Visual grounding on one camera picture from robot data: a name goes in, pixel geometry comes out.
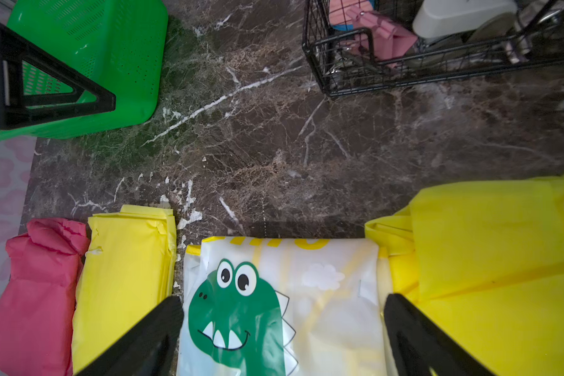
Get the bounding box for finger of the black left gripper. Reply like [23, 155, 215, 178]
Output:
[0, 23, 116, 131]

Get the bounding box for white plastic box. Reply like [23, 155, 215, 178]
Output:
[412, 0, 517, 39]

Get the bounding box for white dinosaur print raincoat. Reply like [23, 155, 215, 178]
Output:
[176, 237, 392, 375]

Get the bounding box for plain yellow raincoat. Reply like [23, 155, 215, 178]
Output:
[71, 205, 177, 373]

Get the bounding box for black wire file rack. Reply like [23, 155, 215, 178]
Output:
[302, 1, 564, 97]

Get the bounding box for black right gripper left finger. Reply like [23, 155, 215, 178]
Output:
[78, 295, 184, 375]

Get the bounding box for pink notebook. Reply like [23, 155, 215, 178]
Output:
[328, 0, 418, 61]

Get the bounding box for yellow duck face raincoat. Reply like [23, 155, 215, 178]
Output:
[364, 175, 564, 375]

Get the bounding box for pink raincoat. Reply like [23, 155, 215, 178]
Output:
[0, 219, 90, 375]

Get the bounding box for green plastic basket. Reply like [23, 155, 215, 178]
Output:
[0, 1, 168, 141]

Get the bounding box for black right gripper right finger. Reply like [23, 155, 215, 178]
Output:
[384, 294, 492, 375]

